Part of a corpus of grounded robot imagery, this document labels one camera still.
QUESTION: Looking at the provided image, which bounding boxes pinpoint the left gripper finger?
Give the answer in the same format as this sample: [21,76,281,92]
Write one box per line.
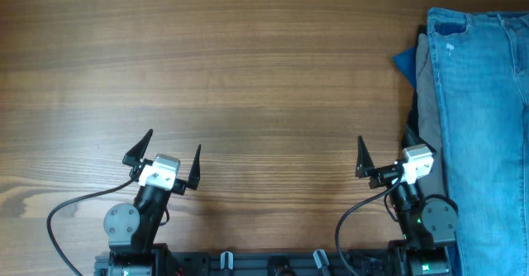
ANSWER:
[187,145,202,190]
[122,129,153,167]

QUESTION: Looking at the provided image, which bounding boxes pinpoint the grey rail clip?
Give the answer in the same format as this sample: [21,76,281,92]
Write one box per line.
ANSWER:
[220,251,234,271]
[312,249,330,270]

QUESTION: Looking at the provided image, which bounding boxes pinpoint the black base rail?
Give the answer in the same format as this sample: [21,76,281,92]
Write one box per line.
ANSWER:
[93,249,450,276]

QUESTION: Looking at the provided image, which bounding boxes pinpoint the light blue denim jeans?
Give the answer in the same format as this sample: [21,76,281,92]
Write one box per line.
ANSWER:
[427,7,528,275]

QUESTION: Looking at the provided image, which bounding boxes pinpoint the left grey rail clip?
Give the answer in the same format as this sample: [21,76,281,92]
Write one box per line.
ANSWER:
[220,251,234,271]

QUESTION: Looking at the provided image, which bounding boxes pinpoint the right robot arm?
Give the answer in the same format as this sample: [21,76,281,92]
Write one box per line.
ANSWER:
[346,134,458,276]

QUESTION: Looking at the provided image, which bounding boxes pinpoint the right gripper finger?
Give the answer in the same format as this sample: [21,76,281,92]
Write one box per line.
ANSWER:
[403,125,436,155]
[355,136,374,178]

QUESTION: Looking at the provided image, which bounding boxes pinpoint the right grey rail clip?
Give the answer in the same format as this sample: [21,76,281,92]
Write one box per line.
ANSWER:
[312,249,330,270]

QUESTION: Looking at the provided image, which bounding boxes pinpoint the dark blue folded garment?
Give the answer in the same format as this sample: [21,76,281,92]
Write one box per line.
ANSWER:
[393,47,417,89]

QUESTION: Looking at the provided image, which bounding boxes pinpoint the grey folded shorts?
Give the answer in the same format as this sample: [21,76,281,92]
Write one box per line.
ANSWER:
[416,33,447,196]

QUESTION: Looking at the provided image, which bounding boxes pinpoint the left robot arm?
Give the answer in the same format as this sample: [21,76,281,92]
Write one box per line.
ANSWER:
[93,130,201,276]

